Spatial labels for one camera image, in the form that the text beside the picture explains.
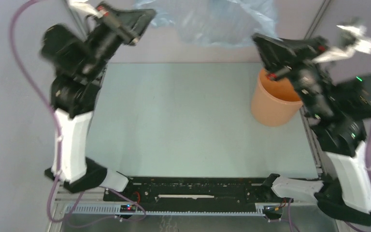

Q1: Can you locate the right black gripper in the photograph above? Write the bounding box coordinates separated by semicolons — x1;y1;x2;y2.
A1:
246;32;328;116

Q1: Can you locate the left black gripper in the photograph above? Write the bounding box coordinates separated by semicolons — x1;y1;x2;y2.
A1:
80;1;157;80

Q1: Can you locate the blue plastic trash bag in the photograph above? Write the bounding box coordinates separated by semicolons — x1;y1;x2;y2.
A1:
133;0;278;47

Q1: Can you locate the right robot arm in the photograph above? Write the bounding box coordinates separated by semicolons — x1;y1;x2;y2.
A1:
252;32;371;226

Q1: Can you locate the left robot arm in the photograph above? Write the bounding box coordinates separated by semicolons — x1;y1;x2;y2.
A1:
41;1;157;201

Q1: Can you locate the orange trash bin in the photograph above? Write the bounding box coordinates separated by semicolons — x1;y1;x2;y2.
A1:
251;68;303;127

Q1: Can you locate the right circuit board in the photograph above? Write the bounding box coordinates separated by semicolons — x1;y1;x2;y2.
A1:
263;205;284;214

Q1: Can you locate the circuit board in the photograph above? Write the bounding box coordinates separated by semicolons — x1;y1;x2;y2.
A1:
119;204;137;213
263;205;284;214

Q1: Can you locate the left circuit board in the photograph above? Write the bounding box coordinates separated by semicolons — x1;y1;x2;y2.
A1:
119;204;137;213

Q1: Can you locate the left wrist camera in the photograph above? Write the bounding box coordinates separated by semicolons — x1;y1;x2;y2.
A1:
67;0;103;18

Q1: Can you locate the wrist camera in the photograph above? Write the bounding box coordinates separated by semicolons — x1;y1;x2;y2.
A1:
312;17;371;63
67;0;103;18

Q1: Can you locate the left aluminium frame post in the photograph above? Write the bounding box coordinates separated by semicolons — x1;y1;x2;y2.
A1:
61;0;97;38

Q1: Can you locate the aluminium frame post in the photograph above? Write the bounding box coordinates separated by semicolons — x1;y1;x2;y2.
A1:
304;0;332;39
61;0;97;38

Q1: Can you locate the right aluminium frame post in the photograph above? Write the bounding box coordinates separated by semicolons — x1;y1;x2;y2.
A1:
304;0;332;39

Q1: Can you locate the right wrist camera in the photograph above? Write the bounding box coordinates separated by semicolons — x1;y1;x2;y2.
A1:
312;17;371;63

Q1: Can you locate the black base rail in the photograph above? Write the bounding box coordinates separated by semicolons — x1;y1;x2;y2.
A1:
103;176;289;212

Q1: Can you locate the white slotted cable duct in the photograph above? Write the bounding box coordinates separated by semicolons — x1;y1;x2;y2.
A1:
73;203;265;217

